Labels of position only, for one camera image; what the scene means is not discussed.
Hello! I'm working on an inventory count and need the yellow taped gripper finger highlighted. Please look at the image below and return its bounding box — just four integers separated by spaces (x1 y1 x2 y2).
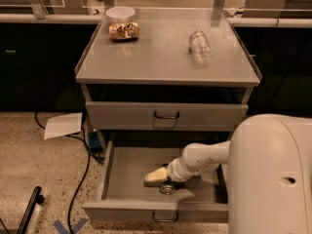
144 167 168 182

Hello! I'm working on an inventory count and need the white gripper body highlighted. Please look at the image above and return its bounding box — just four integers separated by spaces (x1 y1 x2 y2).
167 158 194 182

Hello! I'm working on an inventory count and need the green soda can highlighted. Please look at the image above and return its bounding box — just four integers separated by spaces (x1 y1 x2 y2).
159 176 176 195

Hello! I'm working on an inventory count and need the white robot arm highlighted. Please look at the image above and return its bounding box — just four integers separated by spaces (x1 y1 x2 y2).
145 114 312 234

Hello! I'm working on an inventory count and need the open middle drawer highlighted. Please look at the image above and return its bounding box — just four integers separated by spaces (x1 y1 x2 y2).
83 140 228 223

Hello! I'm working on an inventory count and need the grey metal drawer cabinet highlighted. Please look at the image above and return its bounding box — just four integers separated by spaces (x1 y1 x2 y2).
76 8 261 144

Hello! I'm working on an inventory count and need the dark counter with cabinets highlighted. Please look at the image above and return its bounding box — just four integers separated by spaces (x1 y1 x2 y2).
1 22 311 116

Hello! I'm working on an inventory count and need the blue power box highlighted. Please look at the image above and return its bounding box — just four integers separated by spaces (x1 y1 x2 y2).
88 132 101 153

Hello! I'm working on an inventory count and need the white paper sheet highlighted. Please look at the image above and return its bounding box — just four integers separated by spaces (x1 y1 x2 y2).
44 113 82 139

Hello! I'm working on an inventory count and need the blue tape cross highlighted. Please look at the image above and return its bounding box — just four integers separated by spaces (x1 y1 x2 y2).
53 217 90 234

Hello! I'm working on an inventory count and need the clear plastic bottle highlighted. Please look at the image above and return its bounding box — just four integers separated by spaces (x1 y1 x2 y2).
189 30 212 65

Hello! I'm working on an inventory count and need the black bar object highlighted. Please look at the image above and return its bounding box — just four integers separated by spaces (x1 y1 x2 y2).
16 186 45 234

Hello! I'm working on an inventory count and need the brown snack bag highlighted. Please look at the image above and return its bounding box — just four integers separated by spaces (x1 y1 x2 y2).
108 21 139 41

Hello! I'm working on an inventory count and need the black cable left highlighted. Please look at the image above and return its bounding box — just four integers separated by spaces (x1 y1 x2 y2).
34 111 105 234

